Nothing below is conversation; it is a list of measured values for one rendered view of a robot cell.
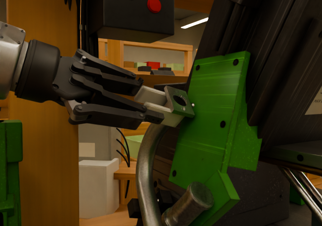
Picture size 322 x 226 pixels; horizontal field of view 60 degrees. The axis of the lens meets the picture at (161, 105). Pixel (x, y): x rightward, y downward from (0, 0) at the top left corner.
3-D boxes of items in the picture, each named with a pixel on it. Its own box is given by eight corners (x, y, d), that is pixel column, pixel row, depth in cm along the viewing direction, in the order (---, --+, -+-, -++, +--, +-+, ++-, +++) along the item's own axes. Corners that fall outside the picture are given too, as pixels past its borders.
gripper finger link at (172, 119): (145, 100, 41) (146, 104, 40) (184, 112, 44) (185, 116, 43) (136, 114, 42) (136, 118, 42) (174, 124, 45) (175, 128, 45)
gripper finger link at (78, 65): (63, 89, 38) (63, 82, 39) (133, 100, 45) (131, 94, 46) (73, 68, 36) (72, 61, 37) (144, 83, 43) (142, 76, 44)
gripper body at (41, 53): (21, 64, 29) (104, 88, 34) (32, 24, 35) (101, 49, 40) (6, 111, 33) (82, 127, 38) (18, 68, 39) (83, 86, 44)
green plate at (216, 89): (256, 208, 40) (283, 68, 42) (213, 205, 36) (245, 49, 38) (204, 186, 50) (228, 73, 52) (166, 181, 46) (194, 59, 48)
